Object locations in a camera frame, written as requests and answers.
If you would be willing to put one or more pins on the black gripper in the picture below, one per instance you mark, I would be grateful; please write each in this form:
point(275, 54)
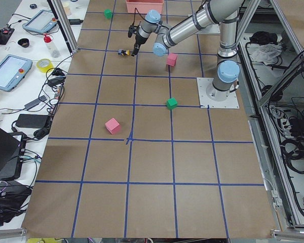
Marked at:
point(138, 40)

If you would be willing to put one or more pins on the yellow push button switch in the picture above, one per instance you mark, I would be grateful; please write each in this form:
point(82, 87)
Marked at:
point(122, 52)

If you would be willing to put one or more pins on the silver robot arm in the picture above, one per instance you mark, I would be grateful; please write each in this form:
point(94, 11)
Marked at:
point(223, 13)

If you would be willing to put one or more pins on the green cube near arm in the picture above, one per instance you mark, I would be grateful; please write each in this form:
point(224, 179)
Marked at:
point(171, 103)

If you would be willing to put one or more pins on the pink cube near robot bases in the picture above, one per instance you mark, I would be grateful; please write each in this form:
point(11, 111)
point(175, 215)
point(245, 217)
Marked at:
point(171, 59)

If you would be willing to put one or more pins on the pink plastic bin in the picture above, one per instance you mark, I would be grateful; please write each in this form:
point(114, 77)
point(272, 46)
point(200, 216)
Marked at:
point(144, 6)

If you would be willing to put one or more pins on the green cube beside pink bin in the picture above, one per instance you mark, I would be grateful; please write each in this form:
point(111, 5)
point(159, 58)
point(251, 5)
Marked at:
point(108, 13)

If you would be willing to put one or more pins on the pink cube far from bases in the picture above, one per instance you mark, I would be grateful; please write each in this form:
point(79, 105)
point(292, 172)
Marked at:
point(113, 126)

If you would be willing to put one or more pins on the red cap squeeze bottle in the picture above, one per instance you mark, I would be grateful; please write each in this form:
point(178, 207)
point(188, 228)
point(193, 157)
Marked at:
point(51, 46)

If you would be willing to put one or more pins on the yellow tape roll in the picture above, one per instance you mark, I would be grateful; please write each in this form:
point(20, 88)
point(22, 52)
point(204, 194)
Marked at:
point(44, 65)

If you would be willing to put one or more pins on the upper teach pendant tablet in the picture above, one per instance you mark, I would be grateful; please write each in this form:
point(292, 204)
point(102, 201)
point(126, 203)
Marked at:
point(43, 22)

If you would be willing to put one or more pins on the teach pendant tablet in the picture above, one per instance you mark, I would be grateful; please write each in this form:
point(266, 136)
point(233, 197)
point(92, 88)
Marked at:
point(43, 22)
point(12, 70)

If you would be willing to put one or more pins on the black small bowl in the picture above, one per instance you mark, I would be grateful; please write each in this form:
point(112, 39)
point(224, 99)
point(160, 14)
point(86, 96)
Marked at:
point(23, 42)

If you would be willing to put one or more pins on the lower teach pendant tablet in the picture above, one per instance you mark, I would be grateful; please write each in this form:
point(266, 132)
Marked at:
point(12, 70)

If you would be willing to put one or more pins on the white crumpled cloth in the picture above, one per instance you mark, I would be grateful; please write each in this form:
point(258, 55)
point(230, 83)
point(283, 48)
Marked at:
point(267, 54)

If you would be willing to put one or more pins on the black laptop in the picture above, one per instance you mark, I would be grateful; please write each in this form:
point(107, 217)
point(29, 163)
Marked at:
point(12, 148)

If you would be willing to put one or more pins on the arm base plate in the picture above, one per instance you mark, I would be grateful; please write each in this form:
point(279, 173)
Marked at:
point(210, 97)
point(212, 29)

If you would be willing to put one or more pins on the aluminium frame post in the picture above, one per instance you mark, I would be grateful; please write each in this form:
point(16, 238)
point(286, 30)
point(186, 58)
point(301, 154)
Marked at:
point(63, 22)

